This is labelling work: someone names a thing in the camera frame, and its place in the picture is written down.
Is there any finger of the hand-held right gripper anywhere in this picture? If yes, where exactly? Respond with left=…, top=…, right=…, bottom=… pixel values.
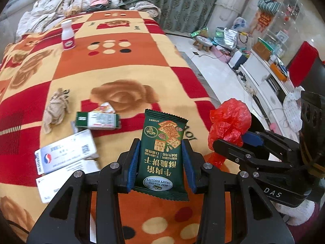
left=212, top=138, right=292, bottom=183
left=241, top=129, right=302, bottom=159

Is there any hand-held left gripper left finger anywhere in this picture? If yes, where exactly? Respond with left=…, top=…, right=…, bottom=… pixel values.
left=27, top=138, right=141, bottom=244

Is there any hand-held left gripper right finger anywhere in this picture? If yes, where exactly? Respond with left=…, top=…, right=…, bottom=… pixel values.
left=181, top=140, right=291, bottom=244

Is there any black trash bin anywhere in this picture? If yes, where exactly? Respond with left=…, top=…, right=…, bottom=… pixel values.
left=247, top=112, right=278, bottom=162

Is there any red plastic bag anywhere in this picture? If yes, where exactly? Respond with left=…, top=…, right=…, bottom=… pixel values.
left=208, top=99, right=252, bottom=168

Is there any green biscuit packet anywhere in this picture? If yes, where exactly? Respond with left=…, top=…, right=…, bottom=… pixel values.
left=133, top=108, right=189, bottom=201

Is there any white blue medicine box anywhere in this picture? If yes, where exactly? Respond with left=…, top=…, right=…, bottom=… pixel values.
left=35, top=129, right=99, bottom=175

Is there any white lace cloth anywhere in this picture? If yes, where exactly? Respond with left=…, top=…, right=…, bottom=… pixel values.
left=283, top=86, right=305, bottom=133

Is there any green medicine box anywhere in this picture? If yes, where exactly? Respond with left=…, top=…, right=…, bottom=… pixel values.
left=76, top=111, right=121, bottom=130

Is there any white power strip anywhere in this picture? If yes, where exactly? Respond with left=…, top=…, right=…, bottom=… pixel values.
left=239, top=71, right=256, bottom=94

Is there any white tv cabinet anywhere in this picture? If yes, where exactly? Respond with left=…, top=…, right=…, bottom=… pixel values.
left=240, top=56, right=305, bottom=138

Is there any small orange white packet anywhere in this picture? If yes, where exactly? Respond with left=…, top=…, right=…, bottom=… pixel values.
left=95, top=102, right=116, bottom=114

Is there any white storage box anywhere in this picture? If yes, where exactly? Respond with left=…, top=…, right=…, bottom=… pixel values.
left=230, top=51, right=248, bottom=69

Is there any black television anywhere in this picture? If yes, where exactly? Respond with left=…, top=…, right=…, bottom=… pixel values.
left=300, top=58, right=325, bottom=94

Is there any pink basin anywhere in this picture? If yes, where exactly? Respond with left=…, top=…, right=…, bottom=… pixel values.
left=214, top=46, right=233, bottom=63

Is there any crumpled brown paper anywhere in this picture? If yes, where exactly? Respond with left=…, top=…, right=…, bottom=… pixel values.
left=42, top=88, right=72, bottom=134

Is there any red cloth cover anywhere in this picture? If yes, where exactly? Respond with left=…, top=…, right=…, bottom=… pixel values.
left=287, top=41, right=321, bottom=74

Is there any silver insulated bag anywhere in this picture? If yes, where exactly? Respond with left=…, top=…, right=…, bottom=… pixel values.
left=220, top=28, right=239, bottom=49

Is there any teal foil bag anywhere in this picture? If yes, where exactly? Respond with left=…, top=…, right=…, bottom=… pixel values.
left=215, top=27, right=225, bottom=44

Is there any small round stool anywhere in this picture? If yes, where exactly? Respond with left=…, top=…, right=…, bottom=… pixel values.
left=193, top=36, right=213, bottom=52

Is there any printed blanket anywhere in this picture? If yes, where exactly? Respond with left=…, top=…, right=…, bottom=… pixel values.
left=0, top=10, right=234, bottom=244

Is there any blue white plastic bag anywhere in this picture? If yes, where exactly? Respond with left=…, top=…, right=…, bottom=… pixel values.
left=232, top=17, right=248, bottom=32

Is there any green foil bag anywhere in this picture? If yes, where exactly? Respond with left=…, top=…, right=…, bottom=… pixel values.
left=191, top=28, right=209, bottom=38

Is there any striped tote bag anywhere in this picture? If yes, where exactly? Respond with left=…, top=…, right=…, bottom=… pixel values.
left=258, top=0, right=281, bottom=13

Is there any white lace column cover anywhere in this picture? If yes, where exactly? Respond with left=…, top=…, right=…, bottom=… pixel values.
left=212, top=0, right=257, bottom=29

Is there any white bottle pink label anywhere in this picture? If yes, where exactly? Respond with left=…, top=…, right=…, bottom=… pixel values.
left=61, top=20, right=76, bottom=49

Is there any green patterned curtain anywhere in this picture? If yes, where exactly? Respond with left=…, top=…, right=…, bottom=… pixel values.
left=81, top=0, right=226, bottom=35

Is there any pink grey clothes pile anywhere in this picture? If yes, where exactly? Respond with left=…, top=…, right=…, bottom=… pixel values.
left=89, top=0, right=112, bottom=8

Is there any floral beaded pillow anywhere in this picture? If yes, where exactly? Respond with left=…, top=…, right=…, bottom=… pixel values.
left=72, top=0, right=125, bottom=12
left=33, top=0, right=74, bottom=16

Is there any white floral quilt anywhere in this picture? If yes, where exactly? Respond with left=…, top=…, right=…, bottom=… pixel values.
left=15, top=10, right=64, bottom=40

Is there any grey tufted sofa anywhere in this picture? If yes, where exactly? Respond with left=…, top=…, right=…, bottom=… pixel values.
left=0, top=0, right=36, bottom=44

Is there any red wall decoration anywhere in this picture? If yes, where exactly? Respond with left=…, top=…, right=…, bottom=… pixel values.
left=256, top=11, right=273, bottom=31

